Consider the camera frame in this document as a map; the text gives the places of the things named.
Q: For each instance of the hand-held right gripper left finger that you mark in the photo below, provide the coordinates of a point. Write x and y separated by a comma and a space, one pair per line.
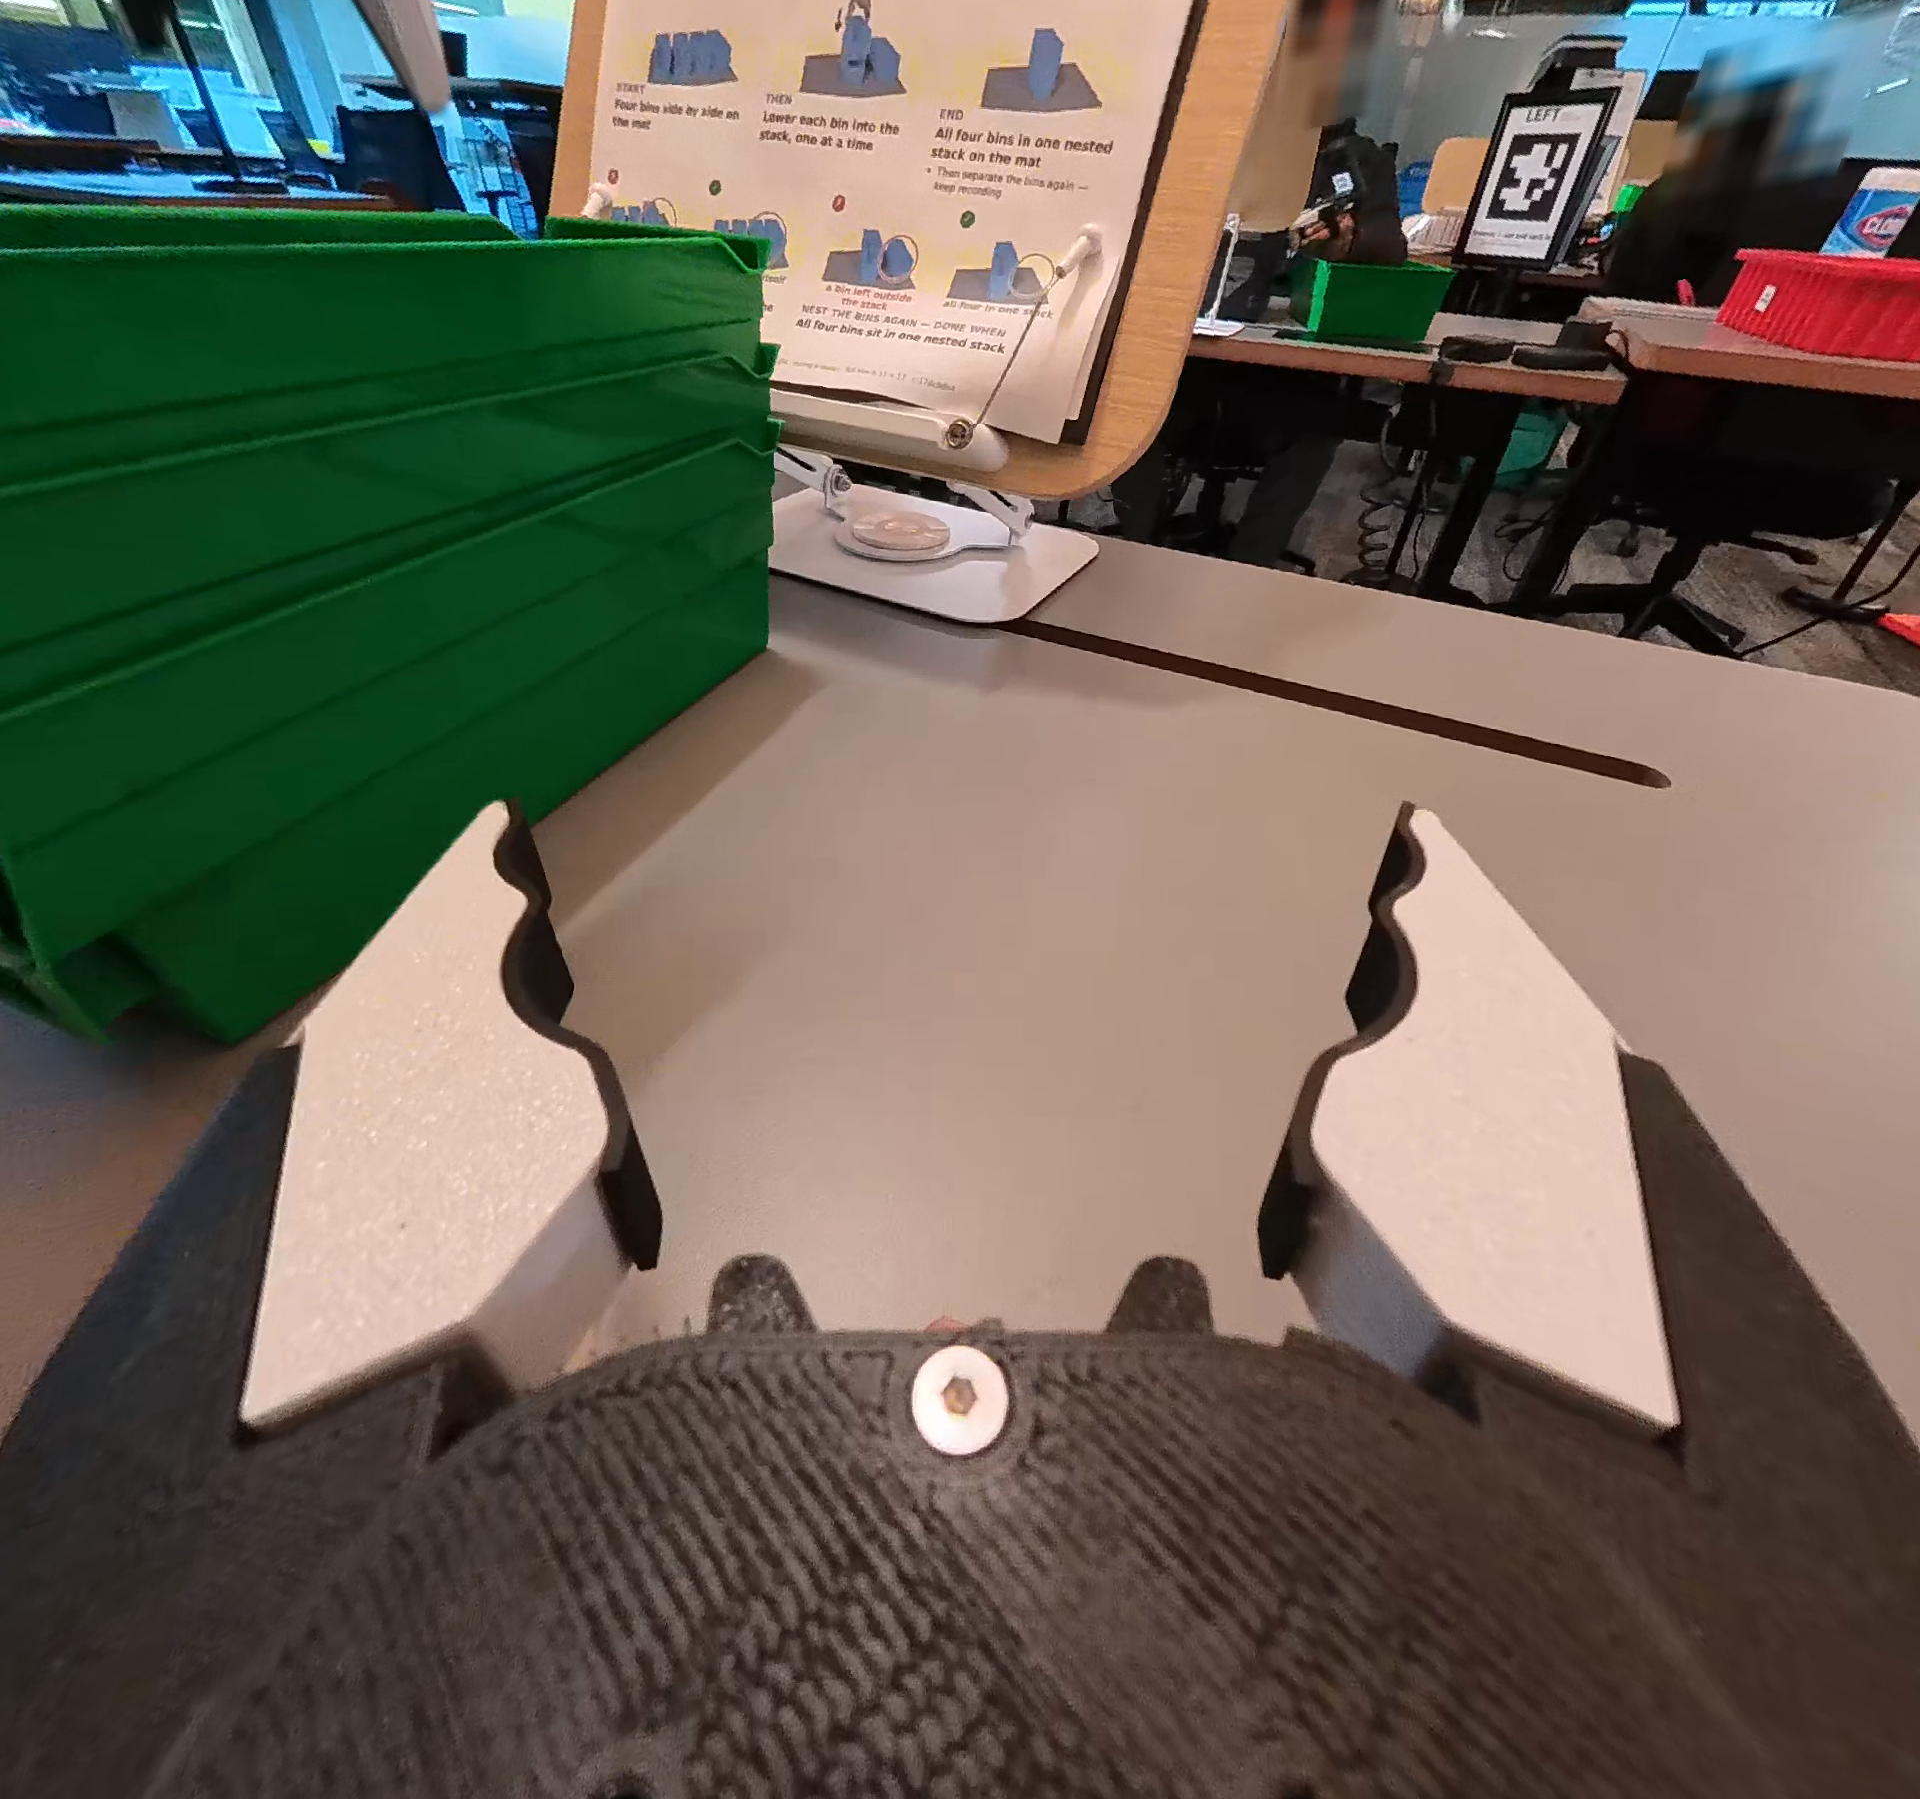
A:
420, 1170

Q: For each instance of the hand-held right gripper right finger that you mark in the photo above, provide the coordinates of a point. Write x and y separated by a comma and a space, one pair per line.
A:
1516, 1170

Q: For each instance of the green plastic bin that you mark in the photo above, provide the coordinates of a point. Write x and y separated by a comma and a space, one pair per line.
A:
1373, 299
452, 853
392, 495
359, 330
420, 690

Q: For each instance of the teal bag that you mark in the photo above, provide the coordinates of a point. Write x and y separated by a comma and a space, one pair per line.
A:
1532, 441

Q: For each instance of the black small device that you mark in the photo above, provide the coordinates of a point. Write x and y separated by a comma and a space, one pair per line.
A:
1525, 352

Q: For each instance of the wooden-top table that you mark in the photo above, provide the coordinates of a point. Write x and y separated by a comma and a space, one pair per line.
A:
1770, 360
1381, 360

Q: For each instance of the instruction sheet on stand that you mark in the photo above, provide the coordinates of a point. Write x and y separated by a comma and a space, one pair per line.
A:
1245, 179

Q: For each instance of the red plastic bin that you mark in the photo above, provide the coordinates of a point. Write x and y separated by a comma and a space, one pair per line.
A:
1824, 305

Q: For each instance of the printed tag sign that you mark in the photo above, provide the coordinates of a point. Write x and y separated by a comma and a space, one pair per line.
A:
1541, 179

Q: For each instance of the white canister blue label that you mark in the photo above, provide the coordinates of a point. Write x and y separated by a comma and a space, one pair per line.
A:
1878, 209

